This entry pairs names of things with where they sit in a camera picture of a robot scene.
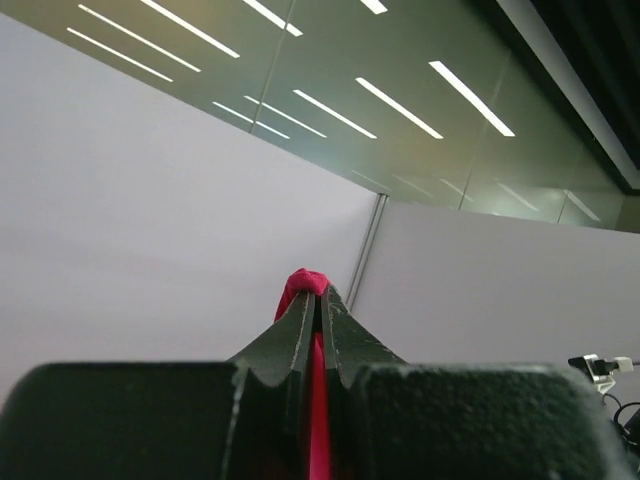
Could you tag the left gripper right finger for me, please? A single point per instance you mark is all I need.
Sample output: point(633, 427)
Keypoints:
point(390, 419)

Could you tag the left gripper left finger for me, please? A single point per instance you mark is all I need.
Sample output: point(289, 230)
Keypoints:
point(242, 418)

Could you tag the magenta t shirt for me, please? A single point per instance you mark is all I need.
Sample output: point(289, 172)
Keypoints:
point(319, 457)

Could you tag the webcam on stand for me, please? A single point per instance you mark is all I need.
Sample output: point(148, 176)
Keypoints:
point(601, 373)

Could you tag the right corner aluminium post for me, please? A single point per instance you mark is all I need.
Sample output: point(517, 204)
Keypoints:
point(365, 250)

